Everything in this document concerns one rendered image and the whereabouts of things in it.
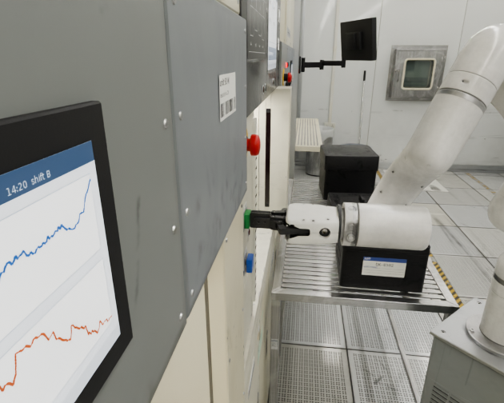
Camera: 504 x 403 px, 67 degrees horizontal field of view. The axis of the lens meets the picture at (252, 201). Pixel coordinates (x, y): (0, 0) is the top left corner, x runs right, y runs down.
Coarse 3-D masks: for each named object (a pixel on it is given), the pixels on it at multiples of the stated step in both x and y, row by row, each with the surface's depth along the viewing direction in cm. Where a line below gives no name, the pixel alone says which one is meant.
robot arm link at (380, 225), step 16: (368, 208) 71; (384, 208) 71; (400, 208) 70; (416, 208) 70; (368, 224) 69; (384, 224) 69; (400, 224) 69; (416, 224) 68; (368, 240) 70; (384, 240) 70; (400, 240) 69; (416, 240) 69
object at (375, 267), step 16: (336, 256) 150; (352, 256) 127; (368, 256) 126; (384, 256) 125; (400, 256) 125; (416, 256) 124; (352, 272) 129; (368, 272) 128; (384, 272) 127; (400, 272) 127; (416, 272) 126; (368, 288) 130; (384, 288) 130; (400, 288) 129; (416, 288) 128
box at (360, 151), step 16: (320, 160) 231; (336, 160) 203; (352, 160) 203; (368, 160) 202; (320, 176) 229; (336, 176) 207; (352, 176) 206; (368, 176) 206; (336, 192) 210; (352, 192) 210; (368, 192) 209
